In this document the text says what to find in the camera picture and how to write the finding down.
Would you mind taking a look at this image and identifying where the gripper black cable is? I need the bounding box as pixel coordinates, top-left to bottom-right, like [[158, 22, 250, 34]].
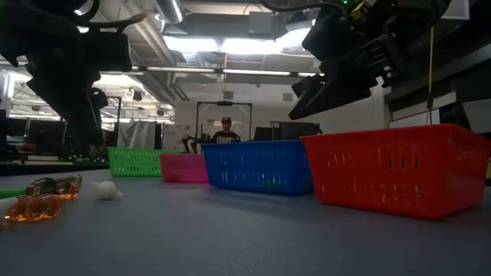
[[76, 0, 147, 30], [257, 0, 346, 13]]

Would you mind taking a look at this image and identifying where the small green skeleton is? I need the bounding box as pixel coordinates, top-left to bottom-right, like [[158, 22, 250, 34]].
[[0, 187, 27, 200]]

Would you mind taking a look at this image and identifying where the green plastic basket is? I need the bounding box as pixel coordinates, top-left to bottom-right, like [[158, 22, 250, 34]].
[[107, 146, 181, 178]]

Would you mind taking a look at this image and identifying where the silver ventilation duct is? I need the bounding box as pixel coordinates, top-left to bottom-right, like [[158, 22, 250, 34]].
[[155, 0, 185, 26]]

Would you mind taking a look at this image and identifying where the pink plastic bowl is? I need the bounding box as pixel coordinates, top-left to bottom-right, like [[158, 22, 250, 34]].
[[159, 153, 210, 184]]

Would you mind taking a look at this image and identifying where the red plastic basket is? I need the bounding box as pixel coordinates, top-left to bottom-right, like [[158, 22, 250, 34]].
[[300, 123, 491, 220]]

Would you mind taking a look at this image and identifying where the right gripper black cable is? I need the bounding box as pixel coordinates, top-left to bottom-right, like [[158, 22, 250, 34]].
[[257, 0, 346, 13]]

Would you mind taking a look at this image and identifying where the person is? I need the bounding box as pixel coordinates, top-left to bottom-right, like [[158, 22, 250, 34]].
[[212, 116, 242, 143]]

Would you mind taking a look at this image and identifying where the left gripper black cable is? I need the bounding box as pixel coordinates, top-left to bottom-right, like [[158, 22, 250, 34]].
[[76, 0, 147, 30]]

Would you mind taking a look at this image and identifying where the white drawing board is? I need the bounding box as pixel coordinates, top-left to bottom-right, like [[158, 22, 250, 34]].
[[163, 124, 196, 151]]

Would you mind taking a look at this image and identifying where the small white ghost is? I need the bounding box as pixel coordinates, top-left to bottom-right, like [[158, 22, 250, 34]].
[[90, 180, 124, 201]]

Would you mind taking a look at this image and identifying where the blue plastic basket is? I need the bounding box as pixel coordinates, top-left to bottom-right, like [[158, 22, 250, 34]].
[[201, 139, 318, 196]]

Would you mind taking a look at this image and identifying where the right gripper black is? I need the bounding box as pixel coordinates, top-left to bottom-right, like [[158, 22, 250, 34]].
[[289, 0, 407, 120]]

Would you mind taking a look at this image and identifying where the black workbench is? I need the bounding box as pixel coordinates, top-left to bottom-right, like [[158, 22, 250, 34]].
[[0, 155, 110, 177]]

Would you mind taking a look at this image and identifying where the black monitor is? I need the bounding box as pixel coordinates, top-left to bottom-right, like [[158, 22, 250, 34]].
[[253, 121, 321, 142]]

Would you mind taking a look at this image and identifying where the yellow hanging cord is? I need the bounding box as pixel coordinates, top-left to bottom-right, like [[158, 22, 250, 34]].
[[427, 25, 434, 110]]

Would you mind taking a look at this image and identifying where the ceiling tube light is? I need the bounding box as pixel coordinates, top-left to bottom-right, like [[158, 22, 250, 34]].
[[221, 68, 293, 77], [145, 67, 216, 74]]

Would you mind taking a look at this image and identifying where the grey hanging cloth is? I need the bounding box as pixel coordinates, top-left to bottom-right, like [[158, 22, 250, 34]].
[[117, 120, 157, 150]]

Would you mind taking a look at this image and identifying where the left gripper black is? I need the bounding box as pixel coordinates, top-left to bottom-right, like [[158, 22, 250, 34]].
[[0, 0, 133, 149]]

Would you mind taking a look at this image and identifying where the small dark brown ball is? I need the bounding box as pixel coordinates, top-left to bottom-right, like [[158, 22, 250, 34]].
[[25, 177, 58, 196]]

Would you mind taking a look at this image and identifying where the small beige skull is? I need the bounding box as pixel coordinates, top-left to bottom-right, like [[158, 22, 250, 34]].
[[63, 173, 84, 186]]

